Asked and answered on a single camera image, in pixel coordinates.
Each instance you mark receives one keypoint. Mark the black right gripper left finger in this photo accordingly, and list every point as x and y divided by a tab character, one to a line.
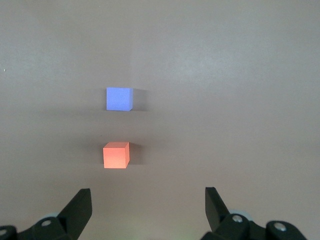
55	227

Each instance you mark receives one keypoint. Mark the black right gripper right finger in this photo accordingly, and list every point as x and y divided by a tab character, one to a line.
232	227

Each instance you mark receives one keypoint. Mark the orange foam block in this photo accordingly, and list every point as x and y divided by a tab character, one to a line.
115	156

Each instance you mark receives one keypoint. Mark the purple foam block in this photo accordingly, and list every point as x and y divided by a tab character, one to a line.
118	98

